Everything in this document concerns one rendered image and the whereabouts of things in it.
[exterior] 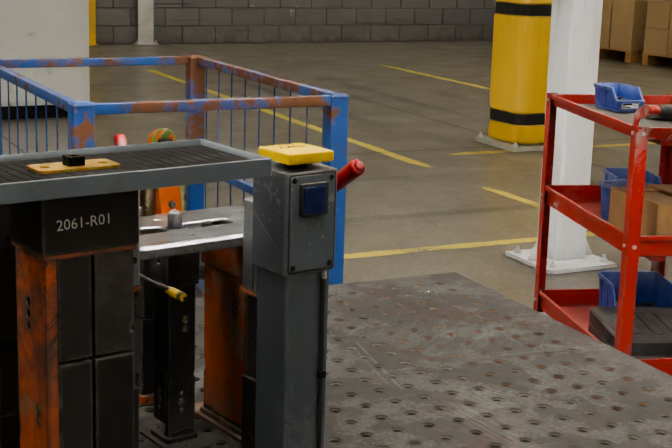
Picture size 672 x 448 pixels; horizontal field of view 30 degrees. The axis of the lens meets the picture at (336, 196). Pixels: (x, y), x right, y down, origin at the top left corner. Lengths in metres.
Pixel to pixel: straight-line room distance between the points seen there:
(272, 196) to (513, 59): 7.29
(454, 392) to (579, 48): 3.58
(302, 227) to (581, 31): 4.16
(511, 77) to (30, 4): 3.52
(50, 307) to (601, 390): 1.07
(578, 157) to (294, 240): 4.23
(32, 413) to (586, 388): 1.02
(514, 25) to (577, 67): 3.17
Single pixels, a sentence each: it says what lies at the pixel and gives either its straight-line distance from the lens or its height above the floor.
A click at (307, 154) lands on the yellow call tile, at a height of 1.16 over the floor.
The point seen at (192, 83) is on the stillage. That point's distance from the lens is 4.61.
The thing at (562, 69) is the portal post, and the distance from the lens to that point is 5.45.
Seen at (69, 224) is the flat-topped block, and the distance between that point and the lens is 1.19.
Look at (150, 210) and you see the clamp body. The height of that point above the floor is 0.99.
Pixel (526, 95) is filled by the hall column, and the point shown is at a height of 0.38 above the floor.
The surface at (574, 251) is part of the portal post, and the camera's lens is 5.60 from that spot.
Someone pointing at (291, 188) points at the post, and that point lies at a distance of 1.32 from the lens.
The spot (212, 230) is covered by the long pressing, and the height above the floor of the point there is 1.00.
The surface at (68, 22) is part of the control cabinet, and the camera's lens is 9.56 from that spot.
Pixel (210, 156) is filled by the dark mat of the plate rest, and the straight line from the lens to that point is 1.30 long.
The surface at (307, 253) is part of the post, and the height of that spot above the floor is 1.05.
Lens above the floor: 1.38
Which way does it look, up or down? 12 degrees down
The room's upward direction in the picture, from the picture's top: 2 degrees clockwise
